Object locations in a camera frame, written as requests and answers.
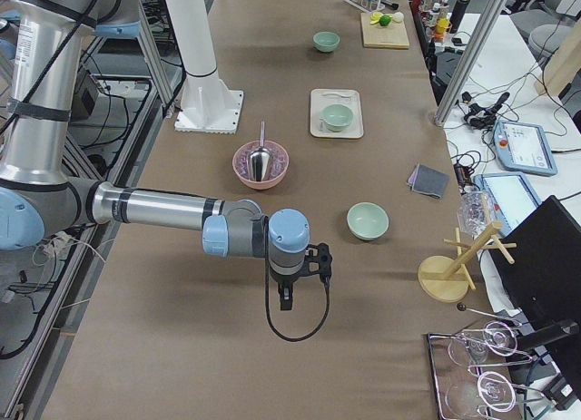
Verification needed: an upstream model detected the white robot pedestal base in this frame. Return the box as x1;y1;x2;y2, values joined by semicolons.
165;0;244;134

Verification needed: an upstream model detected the white ceramic spoon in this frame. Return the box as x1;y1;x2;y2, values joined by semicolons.
321;90;358;98

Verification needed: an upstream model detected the beige serving tray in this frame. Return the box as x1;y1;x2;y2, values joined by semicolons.
310;88;364;139

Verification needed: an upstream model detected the wooden cutting board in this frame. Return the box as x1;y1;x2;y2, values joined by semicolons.
360;13;409;49

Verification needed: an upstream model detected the aluminium frame post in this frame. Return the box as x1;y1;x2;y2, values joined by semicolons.
433;0;507;127

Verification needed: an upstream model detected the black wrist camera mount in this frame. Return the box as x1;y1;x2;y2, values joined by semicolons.
305;243;332;288

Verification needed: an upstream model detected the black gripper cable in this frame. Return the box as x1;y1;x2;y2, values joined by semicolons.
264;260;331;342

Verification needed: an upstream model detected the lower teach pendant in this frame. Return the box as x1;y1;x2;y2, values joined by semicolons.
473;171;541;237

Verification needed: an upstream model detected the wooden mug tree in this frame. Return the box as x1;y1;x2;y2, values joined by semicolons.
418;218;517;303

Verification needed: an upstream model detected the wire glass rack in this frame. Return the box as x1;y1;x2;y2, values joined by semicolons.
426;312;556;419

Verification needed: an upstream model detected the green bowl on tray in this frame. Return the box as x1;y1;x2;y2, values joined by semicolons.
321;103;354;132

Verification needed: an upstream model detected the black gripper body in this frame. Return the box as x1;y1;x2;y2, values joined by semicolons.
270;269;300;298

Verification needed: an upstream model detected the metal ice scoop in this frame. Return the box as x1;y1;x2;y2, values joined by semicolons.
247;121;272;182

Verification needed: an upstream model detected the green bowl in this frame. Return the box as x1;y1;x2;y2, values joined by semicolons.
347;202;389;241
321;103;354;132
312;31;340;53

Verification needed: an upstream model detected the grey folded cloth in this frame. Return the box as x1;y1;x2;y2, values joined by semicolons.
407;164;449;199

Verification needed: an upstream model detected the teach pendant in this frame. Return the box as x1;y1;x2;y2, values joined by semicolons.
473;171;541;237
493;120;558;176

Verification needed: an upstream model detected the pink bowl with ice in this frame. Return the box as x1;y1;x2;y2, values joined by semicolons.
232;140;290;190

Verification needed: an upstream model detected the upper teach pendant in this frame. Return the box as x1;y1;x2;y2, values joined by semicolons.
493;120;558;176

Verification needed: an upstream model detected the black monitor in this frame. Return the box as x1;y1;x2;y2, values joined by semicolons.
491;195;580;396

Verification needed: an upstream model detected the clear plastic cup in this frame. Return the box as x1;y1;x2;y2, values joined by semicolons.
457;191;497;238

